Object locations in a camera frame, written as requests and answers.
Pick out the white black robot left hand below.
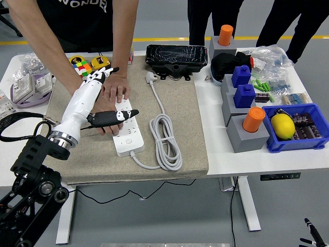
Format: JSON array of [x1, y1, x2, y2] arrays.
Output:
[[51, 66, 139, 145]]

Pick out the person's right hand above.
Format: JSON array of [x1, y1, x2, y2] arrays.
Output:
[[91, 96, 123, 136]]

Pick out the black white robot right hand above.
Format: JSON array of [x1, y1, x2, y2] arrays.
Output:
[[299, 218, 326, 247]]

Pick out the person's left hand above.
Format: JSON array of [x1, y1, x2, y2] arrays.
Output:
[[101, 74, 131, 103]]

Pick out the white power strip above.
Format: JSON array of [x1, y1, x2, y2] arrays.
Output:
[[113, 99, 144, 157]]

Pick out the thin black adapter cord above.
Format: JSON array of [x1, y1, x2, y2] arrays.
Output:
[[74, 179, 198, 206]]

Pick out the square yellow tape measure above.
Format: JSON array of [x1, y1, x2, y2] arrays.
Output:
[[90, 52, 112, 70]]

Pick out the white socket box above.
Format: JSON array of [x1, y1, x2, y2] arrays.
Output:
[[12, 73, 36, 102], [34, 73, 53, 94]]

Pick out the purple tray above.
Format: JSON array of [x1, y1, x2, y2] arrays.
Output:
[[10, 73, 54, 109]]

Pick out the clear bag of screws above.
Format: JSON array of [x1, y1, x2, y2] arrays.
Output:
[[11, 52, 46, 78]]

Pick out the black table control panel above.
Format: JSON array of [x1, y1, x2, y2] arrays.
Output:
[[260, 172, 301, 182]]

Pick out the black wrapped case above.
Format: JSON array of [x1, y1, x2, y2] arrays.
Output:
[[145, 44, 208, 80]]

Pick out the white table leg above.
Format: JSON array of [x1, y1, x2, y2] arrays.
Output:
[[56, 187, 77, 245], [236, 176, 262, 232]]

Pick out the white circuit breaker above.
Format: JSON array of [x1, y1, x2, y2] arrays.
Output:
[[0, 89, 16, 121]]

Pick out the person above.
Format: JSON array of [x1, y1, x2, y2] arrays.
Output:
[[255, 0, 329, 64], [187, 0, 245, 47], [35, 0, 115, 54]]

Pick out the blue plastic bin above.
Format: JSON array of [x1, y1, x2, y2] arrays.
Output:
[[261, 102, 329, 154]]

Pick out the grey-brown mat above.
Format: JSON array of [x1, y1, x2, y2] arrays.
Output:
[[43, 55, 209, 185]]

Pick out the grey box under table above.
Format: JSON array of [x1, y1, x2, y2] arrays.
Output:
[[218, 177, 240, 192]]

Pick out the light blue dish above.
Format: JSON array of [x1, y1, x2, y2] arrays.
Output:
[[210, 64, 224, 87]]

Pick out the black cloth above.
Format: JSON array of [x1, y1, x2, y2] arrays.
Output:
[[210, 51, 255, 83]]

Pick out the grey block with socket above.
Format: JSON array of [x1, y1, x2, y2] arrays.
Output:
[[221, 91, 258, 127], [226, 114, 270, 154], [208, 35, 237, 61], [220, 74, 239, 96]]

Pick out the yellow lemon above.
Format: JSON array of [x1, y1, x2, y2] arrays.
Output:
[[270, 113, 296, 141]]

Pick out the orange cylinder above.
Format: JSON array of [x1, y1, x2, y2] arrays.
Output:
[[218, 24, 234, 47], [242, 107, 266, 134]]

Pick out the black office chair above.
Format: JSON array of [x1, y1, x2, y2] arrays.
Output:
[[0, 6, 23, 37]]

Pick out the blue block with knob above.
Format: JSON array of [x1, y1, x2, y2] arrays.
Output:
[[233, 83, 257, 108], [231, 64, 252, 89]]

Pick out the small black clip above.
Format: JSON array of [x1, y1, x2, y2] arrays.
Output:
[[273, 108, 291, 118]]

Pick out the clear bag of resistors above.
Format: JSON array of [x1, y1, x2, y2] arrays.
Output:
[[280, 92, 313, 105]]

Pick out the small clear bag blue parts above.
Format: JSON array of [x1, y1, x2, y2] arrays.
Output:
[[264, 68, 294, 94]]

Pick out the large clear bag blue parts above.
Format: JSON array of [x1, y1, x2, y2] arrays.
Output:
[[248, 45, 295, 70]]

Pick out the white power cord with plug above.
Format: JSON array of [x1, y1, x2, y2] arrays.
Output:
[[130, 71, 183, 171]]

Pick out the black hanging cable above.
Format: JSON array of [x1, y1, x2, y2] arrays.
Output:
[[229, 177, 239, 247]]

